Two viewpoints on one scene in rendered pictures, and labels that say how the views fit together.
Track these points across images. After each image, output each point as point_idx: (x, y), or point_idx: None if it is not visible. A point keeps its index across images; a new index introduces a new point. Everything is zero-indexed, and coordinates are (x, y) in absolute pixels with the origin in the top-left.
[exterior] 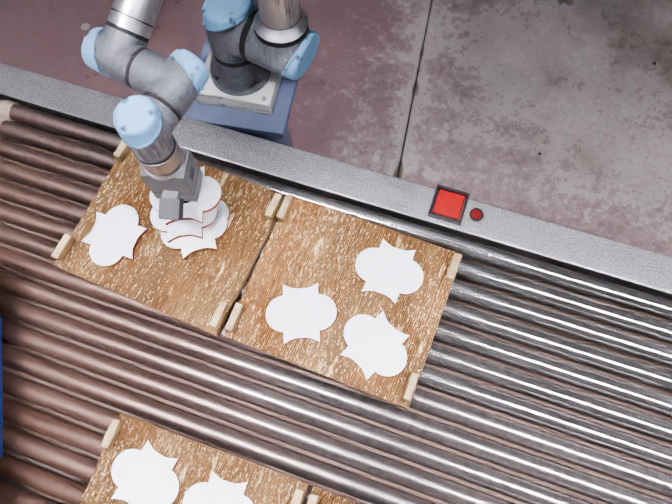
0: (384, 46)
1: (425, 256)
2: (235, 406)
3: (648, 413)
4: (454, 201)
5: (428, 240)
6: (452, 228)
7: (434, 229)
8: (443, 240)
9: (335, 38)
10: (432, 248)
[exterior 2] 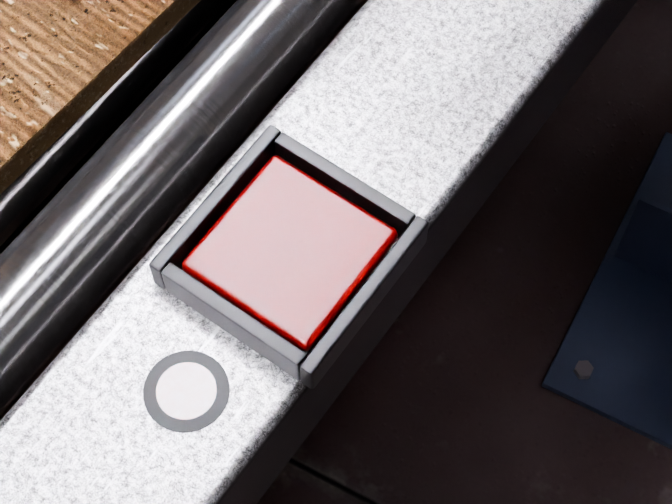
0: None
1: (35, 34)
2: None
3: None
4: (293, 277)
5: (137, 111)
6: (156, 243)
7: (187, 159)
8: (102, 169)
9: None
10: (62, 76)
